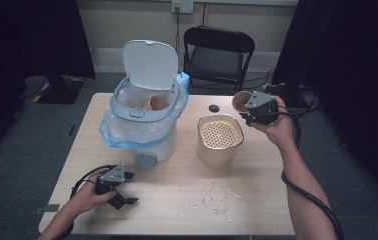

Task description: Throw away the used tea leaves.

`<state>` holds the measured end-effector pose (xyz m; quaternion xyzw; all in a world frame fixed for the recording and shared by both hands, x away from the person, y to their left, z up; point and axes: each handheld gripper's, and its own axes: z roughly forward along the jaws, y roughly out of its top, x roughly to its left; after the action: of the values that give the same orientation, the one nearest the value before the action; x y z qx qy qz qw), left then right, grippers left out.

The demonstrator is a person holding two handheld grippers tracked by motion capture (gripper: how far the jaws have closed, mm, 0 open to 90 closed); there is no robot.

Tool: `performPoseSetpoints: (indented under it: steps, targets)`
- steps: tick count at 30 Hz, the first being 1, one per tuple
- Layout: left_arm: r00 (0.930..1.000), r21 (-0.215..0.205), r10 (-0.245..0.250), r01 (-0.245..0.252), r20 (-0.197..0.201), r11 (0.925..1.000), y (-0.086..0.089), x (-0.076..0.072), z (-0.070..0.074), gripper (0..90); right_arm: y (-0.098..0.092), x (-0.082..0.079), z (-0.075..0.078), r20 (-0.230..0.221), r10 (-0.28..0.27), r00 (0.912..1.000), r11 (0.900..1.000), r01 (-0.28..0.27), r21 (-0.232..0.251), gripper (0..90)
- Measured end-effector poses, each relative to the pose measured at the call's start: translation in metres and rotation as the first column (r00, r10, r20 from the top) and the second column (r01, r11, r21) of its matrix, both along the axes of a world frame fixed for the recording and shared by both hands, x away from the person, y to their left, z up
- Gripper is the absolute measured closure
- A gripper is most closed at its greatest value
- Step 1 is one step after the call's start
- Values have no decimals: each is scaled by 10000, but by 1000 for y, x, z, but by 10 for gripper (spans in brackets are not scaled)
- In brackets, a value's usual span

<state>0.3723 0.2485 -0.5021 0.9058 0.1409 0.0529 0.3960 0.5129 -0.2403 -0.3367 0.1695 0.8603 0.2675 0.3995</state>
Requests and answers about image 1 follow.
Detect person's right hand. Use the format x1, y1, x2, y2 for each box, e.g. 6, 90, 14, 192
250, 95, 297, 151

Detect grey tape piece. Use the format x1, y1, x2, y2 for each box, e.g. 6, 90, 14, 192
32, 203, 61, 215

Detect brown paper cup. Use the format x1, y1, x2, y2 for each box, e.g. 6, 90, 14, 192
142, 95, 169, 112
231, 90, 255, 114

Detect black curtain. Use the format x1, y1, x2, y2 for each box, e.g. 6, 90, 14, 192
271, 0, 378, 208
0, 0, 97, 168

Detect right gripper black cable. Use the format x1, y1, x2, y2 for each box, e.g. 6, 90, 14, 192
276, 105, 345, 240

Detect white trash can grey lid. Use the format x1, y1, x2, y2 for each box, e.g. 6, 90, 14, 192
109, 39, 182, 168

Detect spilled liquid drops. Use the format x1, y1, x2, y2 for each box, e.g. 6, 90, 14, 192
199, 180, 249, 224

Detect black folding chair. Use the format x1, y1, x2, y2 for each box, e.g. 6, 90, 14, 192
182, 25, 257, 96

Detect black power cord on wall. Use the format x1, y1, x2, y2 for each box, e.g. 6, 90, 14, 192
174, 6, 181, 73

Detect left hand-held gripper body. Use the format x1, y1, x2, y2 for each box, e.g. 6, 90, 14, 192
94, 163, 126, 196

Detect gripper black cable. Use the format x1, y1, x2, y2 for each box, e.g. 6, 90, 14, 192
276, 105, 345, 240
51, 164, 117, 240

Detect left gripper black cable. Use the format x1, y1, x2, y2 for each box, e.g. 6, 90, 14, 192
51, 164, 117, 240

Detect white wall outlet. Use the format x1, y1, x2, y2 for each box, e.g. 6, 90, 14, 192
171, 0, 195, 15

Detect person's left hand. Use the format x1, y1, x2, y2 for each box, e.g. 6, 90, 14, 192
71, 167, 118, 215

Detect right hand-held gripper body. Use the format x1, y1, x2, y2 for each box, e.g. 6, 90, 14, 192
243, 90, 280, 127

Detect clear blue-rimmed trash bag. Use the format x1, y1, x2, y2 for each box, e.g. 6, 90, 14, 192
98, 71, 190, 150

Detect black stand base striped tape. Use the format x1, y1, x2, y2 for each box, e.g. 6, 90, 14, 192
262, 81, 310, 109
31, 74, 87, 105

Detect cream bucket with perforated strainer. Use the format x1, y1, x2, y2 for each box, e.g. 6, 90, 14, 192
195, 113, 245, 169

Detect black floor cables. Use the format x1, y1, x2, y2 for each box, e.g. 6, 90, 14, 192
243, 68, 322, 140

